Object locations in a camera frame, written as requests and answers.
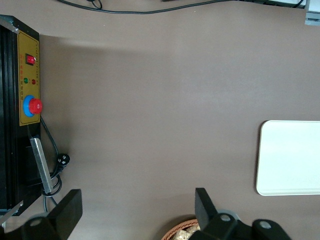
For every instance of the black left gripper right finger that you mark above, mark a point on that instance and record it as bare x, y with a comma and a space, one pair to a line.
206, 212

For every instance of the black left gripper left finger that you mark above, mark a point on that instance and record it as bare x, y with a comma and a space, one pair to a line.
67, 212

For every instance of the cream plastic tray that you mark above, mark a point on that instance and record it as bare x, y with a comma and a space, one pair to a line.
290, 157

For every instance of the clear bag of brown snacks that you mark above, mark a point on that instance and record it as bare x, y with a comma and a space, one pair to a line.
181, 235
193, 228

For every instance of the round brown wicker basket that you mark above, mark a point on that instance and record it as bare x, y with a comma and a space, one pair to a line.
175, 228

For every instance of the silver metal bar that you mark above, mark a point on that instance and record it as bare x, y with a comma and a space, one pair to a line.
41, 165

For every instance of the red emergency stop button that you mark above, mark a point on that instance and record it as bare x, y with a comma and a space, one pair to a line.
35, 106

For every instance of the black control box yellow panel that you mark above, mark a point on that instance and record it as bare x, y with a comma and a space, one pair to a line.
10, 112

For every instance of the silver white box edge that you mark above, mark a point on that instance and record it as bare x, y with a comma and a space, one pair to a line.
312, 12

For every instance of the red rocker power switch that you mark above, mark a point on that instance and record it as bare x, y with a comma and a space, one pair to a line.
31, 60

